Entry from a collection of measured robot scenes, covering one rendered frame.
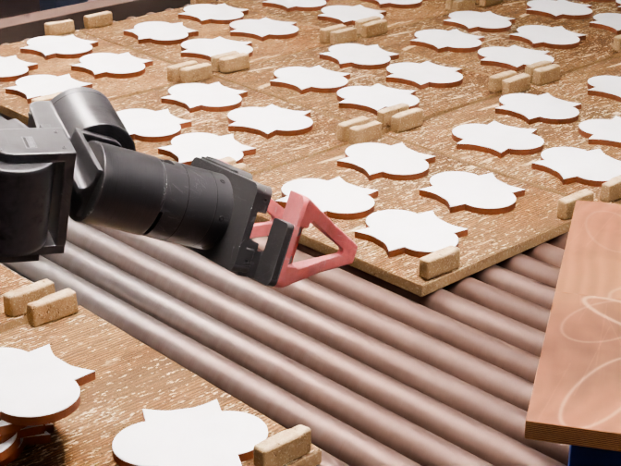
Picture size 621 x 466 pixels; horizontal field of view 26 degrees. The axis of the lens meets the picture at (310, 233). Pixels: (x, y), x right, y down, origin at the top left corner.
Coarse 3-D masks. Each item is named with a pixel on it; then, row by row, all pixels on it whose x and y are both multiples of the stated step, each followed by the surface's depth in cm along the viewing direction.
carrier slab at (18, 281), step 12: (0, 264) 164; (0, 276) 161; (12, 276) 161; (0, 288) 158; (12, 288) 158; (0, 300) 155; (0, 312) 152; (0, 324) 150; (12, 324) 151; (24, 324) 152
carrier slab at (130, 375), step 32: (64, 320) 150; (96, 320) 150; (64, 352) 144; (96, 352) 144; (128, 352) 144; (96, 384) 137; (128, 384) 137; (160, 384) 137; (192, 384) 137; (96, 416) 132; (128, 416) 132; (256, 416) 132; (32, 448) 126; (64, 448) 126; (96, 448) 126; (320, 448) 126
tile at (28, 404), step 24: (0, 360) 127; (24, 360) 127; (48, 360) 127; (0, 384) 123; (24, 384) 123; (48, 384) 123; (72, 384) 123; (0, 408) 119; (24, 408) 119; (48, 408) 119; (72, 408) 120
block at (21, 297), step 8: (40, 280) 154; (48, 280) 154; (24, 288) 152; (32, 288) 152; (40, 288) 152; (48, 288) 153; (8, 296) 150; (16, 296) 150; (24, 296) 151; (32, 296) 152; (40, 296) 152; (8, 304) 150; (16, 304) 150; (24, 304) 151; (8, 312) 151; (16, 312) 151; (24, 312) 151
